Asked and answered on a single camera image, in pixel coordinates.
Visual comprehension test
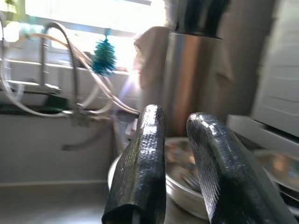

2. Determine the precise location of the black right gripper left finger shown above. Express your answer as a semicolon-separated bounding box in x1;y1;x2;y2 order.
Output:
101;104;167;224

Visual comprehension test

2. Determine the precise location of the dark green sponge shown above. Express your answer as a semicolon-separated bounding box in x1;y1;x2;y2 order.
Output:
44;95;70;114

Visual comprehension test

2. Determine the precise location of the white fabric bag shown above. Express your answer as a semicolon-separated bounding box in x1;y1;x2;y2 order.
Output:
133;26;234;96

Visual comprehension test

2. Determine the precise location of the steel cylinder knife holder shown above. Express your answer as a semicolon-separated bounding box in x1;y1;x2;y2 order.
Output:
163;30;225;139

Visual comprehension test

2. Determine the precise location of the black knife handle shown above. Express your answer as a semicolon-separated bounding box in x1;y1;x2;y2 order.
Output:
203;0;231;38
176;0;204;33

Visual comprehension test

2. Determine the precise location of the small steel bowl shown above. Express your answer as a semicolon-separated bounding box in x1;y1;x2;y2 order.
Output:
107;136;211;220

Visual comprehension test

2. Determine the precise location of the blue bottle brush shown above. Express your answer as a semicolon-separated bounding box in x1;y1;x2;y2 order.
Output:
90;38;117;77

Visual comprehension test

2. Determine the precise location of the large steel plate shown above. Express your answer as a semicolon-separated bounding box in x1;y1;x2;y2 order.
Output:
254;149;299;203

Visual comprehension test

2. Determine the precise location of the white flexible hose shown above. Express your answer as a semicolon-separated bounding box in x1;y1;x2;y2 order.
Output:
0;21;141;119

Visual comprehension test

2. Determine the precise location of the chrome kitchen faucet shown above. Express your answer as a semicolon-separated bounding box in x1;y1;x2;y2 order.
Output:
41;21;113;151

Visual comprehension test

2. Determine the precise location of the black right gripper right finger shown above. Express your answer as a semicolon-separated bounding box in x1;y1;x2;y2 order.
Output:
186;112;299;224

